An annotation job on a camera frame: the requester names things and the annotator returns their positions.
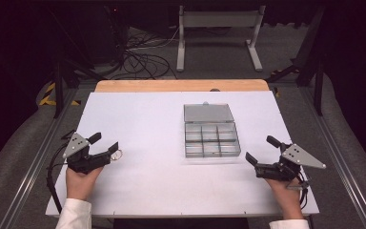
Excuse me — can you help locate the clear plastic compartment box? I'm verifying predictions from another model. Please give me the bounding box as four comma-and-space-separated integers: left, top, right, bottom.
182, 101, 242, 159

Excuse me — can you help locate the person's right white sleeve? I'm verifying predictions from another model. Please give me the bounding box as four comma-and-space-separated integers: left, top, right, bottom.
268, 218, 311, 229

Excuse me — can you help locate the person's right hand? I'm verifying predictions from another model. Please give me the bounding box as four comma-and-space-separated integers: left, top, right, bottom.
264, 177, 305, 220

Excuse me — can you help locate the black tripod stand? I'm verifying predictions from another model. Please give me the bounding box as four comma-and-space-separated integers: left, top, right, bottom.
49, 6, 104, 119
266, 6, 328, 117

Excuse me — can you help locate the white metal stand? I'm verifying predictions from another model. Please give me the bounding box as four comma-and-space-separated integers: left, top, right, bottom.
175, 5, 267, 73

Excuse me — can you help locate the person's left hand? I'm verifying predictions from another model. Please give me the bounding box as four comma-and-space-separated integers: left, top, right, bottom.
65, 166, 105, 201

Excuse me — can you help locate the small metal ring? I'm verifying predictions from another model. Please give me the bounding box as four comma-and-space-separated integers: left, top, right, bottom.
110, 149, 124, 162

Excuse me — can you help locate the person's white sleeve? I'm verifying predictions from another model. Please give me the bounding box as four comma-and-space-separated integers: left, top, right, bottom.
268, 218, 311, 229
54, 198, 92, 229

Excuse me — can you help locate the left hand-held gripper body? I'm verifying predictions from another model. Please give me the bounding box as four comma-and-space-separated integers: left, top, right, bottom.
62, 132, 112, 175

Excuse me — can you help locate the tangle of black floor cables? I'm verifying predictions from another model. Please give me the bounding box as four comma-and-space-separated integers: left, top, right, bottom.
109, 27, 180, 81

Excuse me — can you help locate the person's left white sleeve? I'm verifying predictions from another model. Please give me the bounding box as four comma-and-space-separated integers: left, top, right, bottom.
54, 198, 92, 229

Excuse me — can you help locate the hand-held gripper black cable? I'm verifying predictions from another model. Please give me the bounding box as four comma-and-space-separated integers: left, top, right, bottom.
286, 176, 311, 211
45, 128, 77, 215

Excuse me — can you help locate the right hand-held gripper black cable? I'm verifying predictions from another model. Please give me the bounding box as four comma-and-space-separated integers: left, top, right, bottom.
286, 176, 311, 211

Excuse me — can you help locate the left hand-held gripper black cable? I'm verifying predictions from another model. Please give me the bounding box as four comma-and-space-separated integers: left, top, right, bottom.
45, 128, 77, 215

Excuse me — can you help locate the grey metal floor rail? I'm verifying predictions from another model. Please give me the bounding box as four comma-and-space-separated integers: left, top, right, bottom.
0, 88, 80, 229
299, 85, 366, 229

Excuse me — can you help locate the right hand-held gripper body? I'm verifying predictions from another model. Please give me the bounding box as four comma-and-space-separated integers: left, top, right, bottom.
254, 142, 327, 182

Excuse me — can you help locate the yellow black floor tape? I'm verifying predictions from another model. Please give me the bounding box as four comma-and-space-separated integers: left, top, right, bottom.
38, 81, 82, 107

